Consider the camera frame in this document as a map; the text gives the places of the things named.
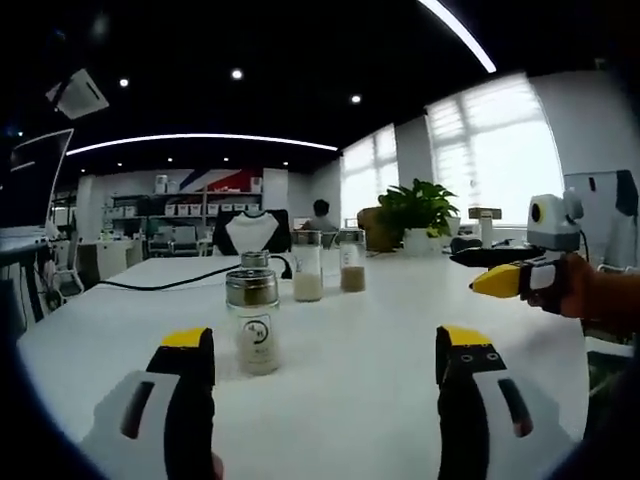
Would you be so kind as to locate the white ceiling light strip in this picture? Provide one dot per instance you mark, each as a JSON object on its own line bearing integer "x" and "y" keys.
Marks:
{"x": 460, "y": 30}
{"x": 200, "y": 135}

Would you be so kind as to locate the group of round ceiling spotlights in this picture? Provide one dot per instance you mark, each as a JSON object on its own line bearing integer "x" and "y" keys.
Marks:
{"x": 236, "y": 74}

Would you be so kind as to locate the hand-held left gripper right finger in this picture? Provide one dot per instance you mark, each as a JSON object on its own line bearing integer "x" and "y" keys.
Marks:
{"x": 495, "y": 430}

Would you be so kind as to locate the black headphones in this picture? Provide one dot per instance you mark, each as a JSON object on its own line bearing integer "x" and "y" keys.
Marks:
{"x": 465, "y": 245}

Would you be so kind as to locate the tall seasoning bottle white contents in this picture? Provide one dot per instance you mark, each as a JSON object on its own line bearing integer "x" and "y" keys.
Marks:
{"x": 307, "y": 287}

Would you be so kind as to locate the grey storage shelf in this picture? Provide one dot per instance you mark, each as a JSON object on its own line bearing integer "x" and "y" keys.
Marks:
{"x": 135, "y": 207}

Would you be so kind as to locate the narrow window with blinds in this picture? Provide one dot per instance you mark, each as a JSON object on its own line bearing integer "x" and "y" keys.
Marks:
{"x": 370, "y": 175}

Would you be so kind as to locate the tall seasoning bottle brown contents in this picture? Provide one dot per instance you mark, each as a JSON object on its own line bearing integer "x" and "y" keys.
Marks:
{"x": 353, "y": 280}

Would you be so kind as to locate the brown box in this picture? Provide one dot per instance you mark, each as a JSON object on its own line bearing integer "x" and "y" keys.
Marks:
{"x": 372, "y": 230}

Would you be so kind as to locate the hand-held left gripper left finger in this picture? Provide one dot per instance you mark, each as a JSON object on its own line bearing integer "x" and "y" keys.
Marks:
{"x": 150, "y": 425}

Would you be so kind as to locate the small black wall device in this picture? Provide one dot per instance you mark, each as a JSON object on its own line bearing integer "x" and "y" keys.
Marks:
{"x": 591, "y": 183}

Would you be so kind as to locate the black hanging jacket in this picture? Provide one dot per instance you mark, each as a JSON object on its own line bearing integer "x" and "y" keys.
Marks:
{"x": 627, "y": 192}

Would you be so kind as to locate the grey office chair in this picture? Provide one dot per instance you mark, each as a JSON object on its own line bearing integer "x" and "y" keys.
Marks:
{"x": 185, "y": 240}

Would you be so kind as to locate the white standing desk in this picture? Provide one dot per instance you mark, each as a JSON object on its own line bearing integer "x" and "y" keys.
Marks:
{"x": 20, "y": 245}

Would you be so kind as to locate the white ceiling air conditioner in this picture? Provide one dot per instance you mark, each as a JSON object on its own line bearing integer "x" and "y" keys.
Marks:
{"x": 80, "y": 95}

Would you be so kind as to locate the row of white storage boxes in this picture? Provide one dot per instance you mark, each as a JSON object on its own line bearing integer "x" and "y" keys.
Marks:
{"x": 210, "y": 208}

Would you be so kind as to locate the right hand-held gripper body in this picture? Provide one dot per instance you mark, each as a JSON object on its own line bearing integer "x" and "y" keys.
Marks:
{"x": 555, "y": 222}

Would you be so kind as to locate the wide window with blinds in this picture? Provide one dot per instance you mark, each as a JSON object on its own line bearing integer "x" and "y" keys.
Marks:
{"x": 495, "y": 155}

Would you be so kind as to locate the short glass seasoning bottle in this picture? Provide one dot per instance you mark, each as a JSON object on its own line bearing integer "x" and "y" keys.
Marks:
{"x": 255, "y": 260}
{"x": 252, "y": 320}

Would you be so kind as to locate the white plant pot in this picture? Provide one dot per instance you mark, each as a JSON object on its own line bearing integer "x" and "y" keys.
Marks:
{"x": 422, "y": 242}

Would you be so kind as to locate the person's right hand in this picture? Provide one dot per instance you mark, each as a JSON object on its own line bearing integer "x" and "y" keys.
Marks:
{"x": 570, "y": 295}

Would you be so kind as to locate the white partition panel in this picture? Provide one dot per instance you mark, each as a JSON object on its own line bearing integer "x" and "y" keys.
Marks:
{"x": 602, "y": 220}

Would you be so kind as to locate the open laptop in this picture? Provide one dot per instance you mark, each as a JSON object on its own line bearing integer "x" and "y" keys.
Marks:
{"x": 35, "y": 185}

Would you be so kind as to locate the person's left hand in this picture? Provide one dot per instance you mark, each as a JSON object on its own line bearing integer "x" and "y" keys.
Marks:
{"x": 218, "y": 470}

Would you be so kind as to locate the large green leafy plant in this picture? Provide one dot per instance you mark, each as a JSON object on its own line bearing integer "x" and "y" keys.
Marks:
{"x": 420, "y": 202}

